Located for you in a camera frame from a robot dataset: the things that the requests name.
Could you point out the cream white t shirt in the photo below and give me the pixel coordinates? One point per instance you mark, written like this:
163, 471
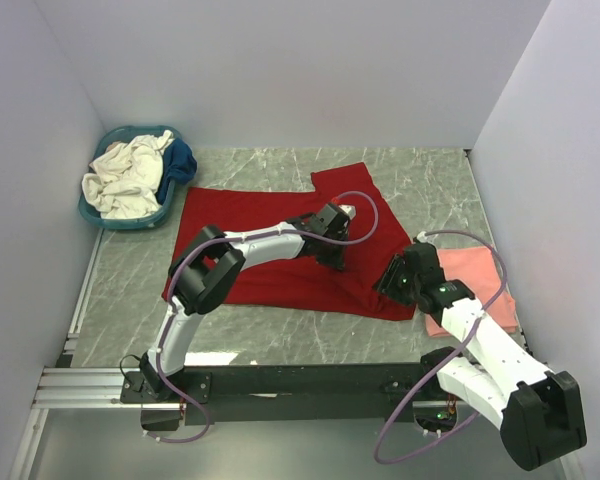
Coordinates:
123, 181

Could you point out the aluminium rail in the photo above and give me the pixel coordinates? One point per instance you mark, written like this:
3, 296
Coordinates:
70, 390

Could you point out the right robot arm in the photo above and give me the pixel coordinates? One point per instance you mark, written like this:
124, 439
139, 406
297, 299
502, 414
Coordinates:
538, 412

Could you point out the red t shirt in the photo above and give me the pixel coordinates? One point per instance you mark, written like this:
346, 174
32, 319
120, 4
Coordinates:
375, 235

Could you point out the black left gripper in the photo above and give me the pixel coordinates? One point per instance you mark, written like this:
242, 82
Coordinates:
336, 261

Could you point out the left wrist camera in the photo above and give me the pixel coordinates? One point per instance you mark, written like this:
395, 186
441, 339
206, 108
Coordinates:
348, 210

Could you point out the black base beam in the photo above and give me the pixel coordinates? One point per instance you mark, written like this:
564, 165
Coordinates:
237, 408

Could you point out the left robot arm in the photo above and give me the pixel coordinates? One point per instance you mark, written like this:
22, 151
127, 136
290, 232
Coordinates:
201, 279

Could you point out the blue t shirt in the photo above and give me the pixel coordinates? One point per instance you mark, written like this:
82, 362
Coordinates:
179, 166

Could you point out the folded pink t shirt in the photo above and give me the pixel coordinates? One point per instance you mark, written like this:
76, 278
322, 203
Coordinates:
475, 267

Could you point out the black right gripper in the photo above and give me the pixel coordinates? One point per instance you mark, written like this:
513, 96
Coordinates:
386, 283

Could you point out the teal laundry basket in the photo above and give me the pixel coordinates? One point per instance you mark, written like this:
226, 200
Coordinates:
124, 134

